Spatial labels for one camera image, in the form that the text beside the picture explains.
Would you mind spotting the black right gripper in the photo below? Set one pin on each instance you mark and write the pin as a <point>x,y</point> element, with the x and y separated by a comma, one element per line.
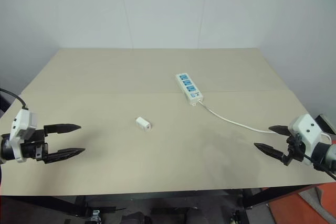
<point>295,150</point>

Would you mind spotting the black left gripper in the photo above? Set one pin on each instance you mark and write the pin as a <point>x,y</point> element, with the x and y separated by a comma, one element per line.
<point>32,149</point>

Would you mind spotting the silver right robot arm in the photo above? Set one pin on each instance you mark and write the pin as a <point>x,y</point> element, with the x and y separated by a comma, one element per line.
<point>325,153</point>

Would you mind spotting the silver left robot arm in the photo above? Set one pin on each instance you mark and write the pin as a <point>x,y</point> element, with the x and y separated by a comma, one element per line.
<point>5,149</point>

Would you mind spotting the white charger plug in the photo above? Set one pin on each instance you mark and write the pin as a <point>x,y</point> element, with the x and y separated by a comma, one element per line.
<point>143,123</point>

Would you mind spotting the white power strip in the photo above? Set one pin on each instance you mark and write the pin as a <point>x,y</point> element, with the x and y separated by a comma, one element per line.
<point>189,87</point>

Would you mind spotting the orange floor mat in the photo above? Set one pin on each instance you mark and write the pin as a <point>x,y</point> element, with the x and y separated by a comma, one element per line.
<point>302,208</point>

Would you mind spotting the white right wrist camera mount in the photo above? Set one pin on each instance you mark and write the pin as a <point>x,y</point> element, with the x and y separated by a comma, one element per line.
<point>307,127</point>

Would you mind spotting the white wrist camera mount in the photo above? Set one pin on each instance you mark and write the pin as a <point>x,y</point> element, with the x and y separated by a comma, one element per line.
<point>21,125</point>
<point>307,127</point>

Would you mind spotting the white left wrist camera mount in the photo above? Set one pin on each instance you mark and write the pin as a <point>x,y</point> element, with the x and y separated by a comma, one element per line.
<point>21,125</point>

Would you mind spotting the black table frame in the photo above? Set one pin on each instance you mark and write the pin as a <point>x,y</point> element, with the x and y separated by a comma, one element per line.
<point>157,196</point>

